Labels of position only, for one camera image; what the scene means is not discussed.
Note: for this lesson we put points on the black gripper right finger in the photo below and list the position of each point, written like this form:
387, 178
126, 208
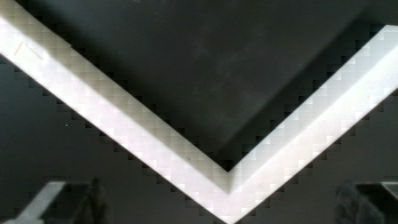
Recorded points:
366, 203

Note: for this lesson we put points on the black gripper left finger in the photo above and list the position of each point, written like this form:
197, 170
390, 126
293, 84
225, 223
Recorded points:
67, 204

